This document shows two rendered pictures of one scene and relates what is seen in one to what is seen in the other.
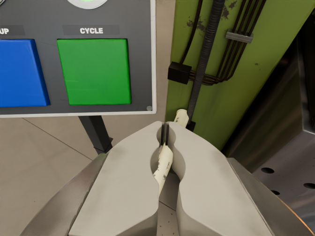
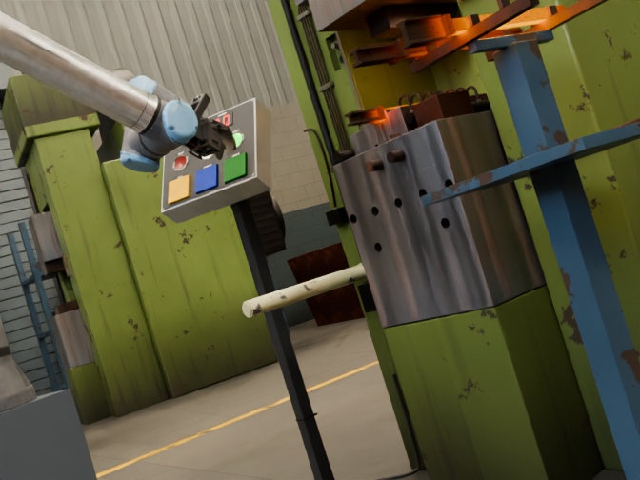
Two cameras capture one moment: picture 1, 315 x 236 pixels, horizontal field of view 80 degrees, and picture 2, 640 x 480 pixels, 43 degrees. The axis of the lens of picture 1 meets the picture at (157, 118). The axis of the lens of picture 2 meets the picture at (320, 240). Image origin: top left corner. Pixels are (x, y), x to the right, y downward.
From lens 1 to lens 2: 2.19 m
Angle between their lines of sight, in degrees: 61
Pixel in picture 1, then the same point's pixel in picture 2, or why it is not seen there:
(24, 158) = not seen: outside the picture
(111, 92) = (239, 171)
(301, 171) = (359, 200)
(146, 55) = (252, 155)
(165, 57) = not seen: hidden behind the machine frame
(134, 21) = (249, 147)
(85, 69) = (230, 166)
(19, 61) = (211, 170)
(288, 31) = not seen: hidden behind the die
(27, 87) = (211, 179)
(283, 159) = (347, 196)
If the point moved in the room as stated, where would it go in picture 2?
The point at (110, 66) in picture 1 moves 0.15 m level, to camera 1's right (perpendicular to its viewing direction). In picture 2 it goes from (239, 162) to (282, 145)
